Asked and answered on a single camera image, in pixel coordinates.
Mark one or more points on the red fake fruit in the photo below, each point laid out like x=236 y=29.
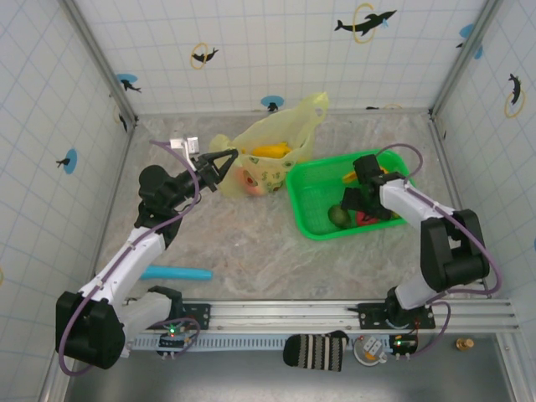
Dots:
x=361 y=220

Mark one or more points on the green fake avocado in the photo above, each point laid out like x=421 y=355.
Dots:
x=339 y=215

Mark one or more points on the green plastic basket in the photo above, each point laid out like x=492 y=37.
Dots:
x=314 y=192

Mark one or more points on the long yellow fake fruit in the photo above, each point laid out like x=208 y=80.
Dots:
x=266 y=151

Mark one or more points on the oval yellow fake fruit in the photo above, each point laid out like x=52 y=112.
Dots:
x=285 y=147

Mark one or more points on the yellow translucent plastic bag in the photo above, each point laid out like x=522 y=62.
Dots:
x=293 y=121

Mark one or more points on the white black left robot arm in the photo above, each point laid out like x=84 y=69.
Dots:
x=125 y=259

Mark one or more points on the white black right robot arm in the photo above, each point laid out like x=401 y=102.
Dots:
x=410 y=201

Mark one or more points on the fake banana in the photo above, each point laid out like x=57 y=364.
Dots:
x=349 y=176

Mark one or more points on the seal blue circle sticker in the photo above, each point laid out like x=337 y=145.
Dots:
x=272 y=100

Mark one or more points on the turquoise plastic cylinder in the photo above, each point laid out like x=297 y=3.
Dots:
x=180 y=274

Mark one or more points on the fish blue oval sticker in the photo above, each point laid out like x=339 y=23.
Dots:
x=72 y=161

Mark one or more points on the shark blue oval sticker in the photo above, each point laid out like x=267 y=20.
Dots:
x=125 y=78

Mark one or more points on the black beige striped sock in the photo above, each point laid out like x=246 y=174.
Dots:
x=314 y=352

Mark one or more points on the aluminium mounting rail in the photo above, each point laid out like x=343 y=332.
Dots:
x=285 y=314

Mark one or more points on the aluminium frame post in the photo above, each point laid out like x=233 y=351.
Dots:
x=100 y=58
x=465 y=58

